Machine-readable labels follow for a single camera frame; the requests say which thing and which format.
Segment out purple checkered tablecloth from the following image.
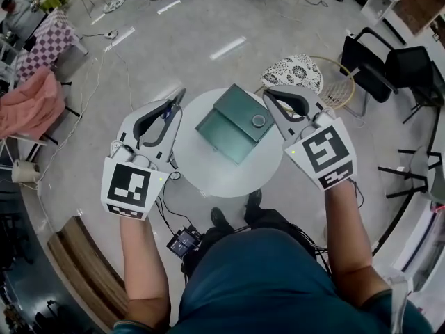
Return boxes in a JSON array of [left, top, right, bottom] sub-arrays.
[[15, 6, 76, 84]]

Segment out white patterned round plate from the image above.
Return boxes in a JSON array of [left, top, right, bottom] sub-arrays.
[[102, 0, 127, 14]]

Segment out cream thread roll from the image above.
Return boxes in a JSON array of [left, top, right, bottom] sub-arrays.
[[11, 159, 42, 184]]

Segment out yellow rimmed wire basket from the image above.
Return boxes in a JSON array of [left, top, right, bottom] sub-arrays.
[[255, 55, 356, 111]]

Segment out person's left forearm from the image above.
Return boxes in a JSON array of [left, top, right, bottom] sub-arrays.
[[119, 216, 172, 329]]

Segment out black cable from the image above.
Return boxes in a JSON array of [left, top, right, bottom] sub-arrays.
[[154, 170, 191, 238]]

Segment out black device with screen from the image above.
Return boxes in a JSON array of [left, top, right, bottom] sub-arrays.
[[165, 225, 203, 257]]

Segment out person's left black shoe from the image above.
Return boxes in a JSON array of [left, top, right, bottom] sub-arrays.
[[210, 206, 235, 235]]

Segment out person's right forearm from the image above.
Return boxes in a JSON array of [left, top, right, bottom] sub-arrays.
[[323, 178, 393, 308]]

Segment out pink cloth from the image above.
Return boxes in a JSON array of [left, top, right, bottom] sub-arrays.
[[0, 65, 67, 141]]

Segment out black armchair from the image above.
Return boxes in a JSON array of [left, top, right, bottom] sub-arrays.
[[339, 26, 445, 118]]

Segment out person's right black shoe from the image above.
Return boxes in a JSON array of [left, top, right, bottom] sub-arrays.
[[244, 188, 263, 219]]

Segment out person's black shoe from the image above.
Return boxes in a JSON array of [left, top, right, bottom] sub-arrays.
[[210, 206, 235, 235], [244, 188, 263, 219]]

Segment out person's teal shirt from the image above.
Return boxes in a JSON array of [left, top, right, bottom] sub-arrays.
[[111, 227, 445, 334]]

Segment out black and grey chair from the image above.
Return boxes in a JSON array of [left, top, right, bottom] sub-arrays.
[[378, 145, 445, 205]]

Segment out white open shelf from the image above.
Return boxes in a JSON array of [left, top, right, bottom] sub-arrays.
[[348, 0, 407, 45]]

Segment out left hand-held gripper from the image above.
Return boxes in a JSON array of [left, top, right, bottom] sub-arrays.
[[100, 87, 187, 221]]

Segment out white floor cable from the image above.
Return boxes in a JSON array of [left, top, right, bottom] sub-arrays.
[[20, 33, 136, 194]]

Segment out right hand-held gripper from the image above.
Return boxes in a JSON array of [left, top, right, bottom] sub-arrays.
[[262, 84, 358, 191]]

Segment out wooden board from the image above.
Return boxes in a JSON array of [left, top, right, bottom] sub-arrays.
[[46, 215, 130, 331]]

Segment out person's black trousers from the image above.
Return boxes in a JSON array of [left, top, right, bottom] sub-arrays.
[[180, 208, 330, 278]]

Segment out floral patterned stool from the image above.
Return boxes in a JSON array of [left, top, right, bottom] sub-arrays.
[[260, 54, 325, 95]]

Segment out green box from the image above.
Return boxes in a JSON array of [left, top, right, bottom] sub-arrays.
[[194, 83, 277, 167]]

